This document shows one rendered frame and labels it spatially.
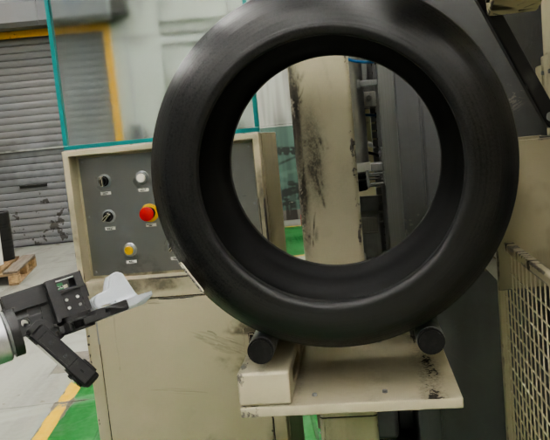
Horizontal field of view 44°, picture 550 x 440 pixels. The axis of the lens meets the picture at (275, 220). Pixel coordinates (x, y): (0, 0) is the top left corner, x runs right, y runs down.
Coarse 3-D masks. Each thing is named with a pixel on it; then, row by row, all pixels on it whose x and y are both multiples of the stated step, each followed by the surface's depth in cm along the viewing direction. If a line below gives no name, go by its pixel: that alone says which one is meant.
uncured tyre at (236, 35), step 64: (256, 0) 107; (320, 0) 102; (384, 0) 102; (192, 64) 107; (256, 64) 132; (384, 64) 130; (448, 64) 101; (192, 128) 106; (448, 128) 130; (512, 128) 105; (192, 192) 108; (448, 192) 131; (512, 192) 106; (192, 256) 110; (256, 256) 137; (384, 256) 135; (448, 256) 105; (256, 320) 111; (320, 320) 108; (384, 320) 108
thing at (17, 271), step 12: (0, 216) 778; (0, 228) 778; (0, 240) 760; (12, 240) 797; (0, 252) 756; (12, 252) 793; (0, 264) 755; (12, 264) 758; (24, 264) 753; (36, 264) 823; (0, 276) 704; (12, 276) 707; (24, 276) 744
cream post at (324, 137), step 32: (320, 64) 143; (320, 96) 144; (320, 128) 145; (352, 128) 144; (320, 160) 146; (352, 160) 145; (320, 192) 147; (352, 192) 146; (320, 224) 148; (352, 224) 147; (320, 256) 148; (352, 256) 148; (320, 416) 153; (352, 416) 152
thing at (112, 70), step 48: (48, 0) 186; (96, 0) 184; (144, 0) 183; (192, 0) 181; (240, 0) 180; (96, 48) 186; (144, 48) 184; (96, 96) 188; (144, 96) 186; (96, 144) 189
